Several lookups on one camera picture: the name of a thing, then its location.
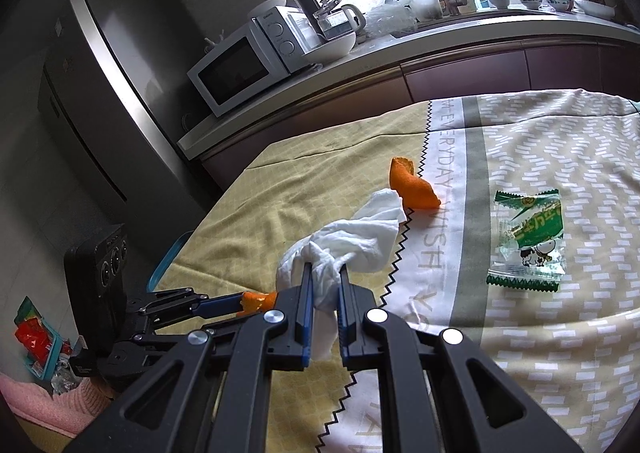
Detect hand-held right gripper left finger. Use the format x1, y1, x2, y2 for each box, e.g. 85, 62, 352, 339
62, 260, 318, 453

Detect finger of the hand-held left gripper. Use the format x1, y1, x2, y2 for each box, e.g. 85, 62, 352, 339
127, 287, 197, 315
150, 295, 247, 335

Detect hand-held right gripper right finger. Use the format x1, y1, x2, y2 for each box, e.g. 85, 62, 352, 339
336, 264, 583, 453

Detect orange peel strip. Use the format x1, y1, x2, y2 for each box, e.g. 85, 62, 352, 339
239, 290, 279, 318

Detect white tissue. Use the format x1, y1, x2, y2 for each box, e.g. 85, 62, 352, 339
276, 188, 408, 365

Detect teal bin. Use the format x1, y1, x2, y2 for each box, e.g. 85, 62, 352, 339
14, 296, 87, 395

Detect person's left forearm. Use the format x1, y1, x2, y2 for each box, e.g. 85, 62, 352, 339
0, 372, 119, 435

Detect teal plastic rim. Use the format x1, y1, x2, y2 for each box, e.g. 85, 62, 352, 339
148, 230, 196, 292

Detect red packet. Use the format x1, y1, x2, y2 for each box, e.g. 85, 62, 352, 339
15, 324, 52, 365

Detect large orange peel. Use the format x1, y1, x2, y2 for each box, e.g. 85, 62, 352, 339
389, 156, 442, 210

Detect silver refrigerator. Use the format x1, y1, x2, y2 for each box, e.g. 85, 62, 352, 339
37, 0, 224, 256

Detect green candy wrapper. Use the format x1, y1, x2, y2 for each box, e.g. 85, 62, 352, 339
486, 189, 566, 293

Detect white microwave oven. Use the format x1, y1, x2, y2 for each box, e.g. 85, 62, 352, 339
187, 22, 292, 119

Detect purple kitchen cabinet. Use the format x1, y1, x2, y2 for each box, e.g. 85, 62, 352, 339
199, 35, 640, 194

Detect large white bowl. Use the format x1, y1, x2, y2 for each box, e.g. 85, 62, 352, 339
302, 30, 357, 60

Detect yellow and white printed tablecloth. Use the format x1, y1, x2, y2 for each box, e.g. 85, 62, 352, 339
154, 89, 640, 453

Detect white toaster oven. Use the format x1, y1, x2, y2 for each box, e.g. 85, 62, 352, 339
246, 5, 322, 74

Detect clear lidded container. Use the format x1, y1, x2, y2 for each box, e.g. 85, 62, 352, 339
313, 0, 354, 40

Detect white electric kettle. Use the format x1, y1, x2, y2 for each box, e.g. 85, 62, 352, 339
340, 4, 367, 34

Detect small white bowl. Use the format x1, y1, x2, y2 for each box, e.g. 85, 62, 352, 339
247, 0, 289, 20

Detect clear plastic bags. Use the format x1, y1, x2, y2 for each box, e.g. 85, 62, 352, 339
362, 0, 419, 37

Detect white plastic jar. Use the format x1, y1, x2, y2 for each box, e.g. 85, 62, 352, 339
409, 0, 444, 22

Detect white oval dish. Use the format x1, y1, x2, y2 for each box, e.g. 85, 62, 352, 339
574, 0, 616, 18

